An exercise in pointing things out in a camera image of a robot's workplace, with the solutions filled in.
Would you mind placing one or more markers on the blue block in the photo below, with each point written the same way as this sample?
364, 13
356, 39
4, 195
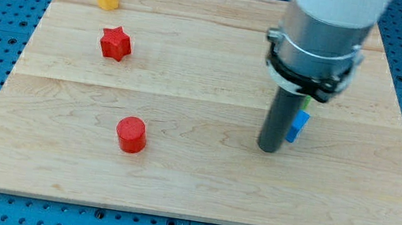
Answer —
297, 126

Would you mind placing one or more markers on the light wooden board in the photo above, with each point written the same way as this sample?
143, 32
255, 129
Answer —
197, 79

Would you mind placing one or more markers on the green star block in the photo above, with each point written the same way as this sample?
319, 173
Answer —
306, 102

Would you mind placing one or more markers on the red cylinder block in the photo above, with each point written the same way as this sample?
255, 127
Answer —
131, 132

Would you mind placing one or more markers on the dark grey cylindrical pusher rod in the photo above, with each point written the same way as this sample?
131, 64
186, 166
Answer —
284, 108

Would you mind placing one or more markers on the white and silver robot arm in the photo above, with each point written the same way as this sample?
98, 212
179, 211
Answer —
316, 47

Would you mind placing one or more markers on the red star block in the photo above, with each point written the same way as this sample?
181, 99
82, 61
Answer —
115, 43

